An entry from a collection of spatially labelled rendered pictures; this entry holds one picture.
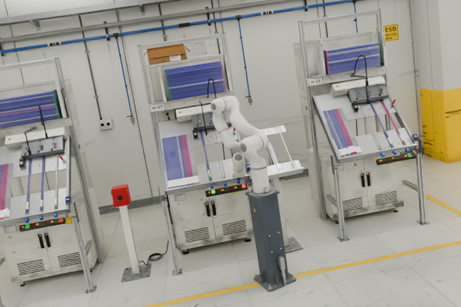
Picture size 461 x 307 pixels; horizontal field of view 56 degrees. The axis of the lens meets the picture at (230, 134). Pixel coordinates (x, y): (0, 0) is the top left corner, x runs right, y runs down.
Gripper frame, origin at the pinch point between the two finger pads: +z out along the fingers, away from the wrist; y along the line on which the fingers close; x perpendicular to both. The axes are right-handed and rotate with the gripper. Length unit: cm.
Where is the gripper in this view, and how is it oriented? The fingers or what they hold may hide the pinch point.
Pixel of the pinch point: (238, 177)
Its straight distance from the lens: 347.7
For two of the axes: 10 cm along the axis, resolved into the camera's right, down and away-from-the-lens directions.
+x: -2.0, -8.0, 5.7
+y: 9.8, -1.7, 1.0
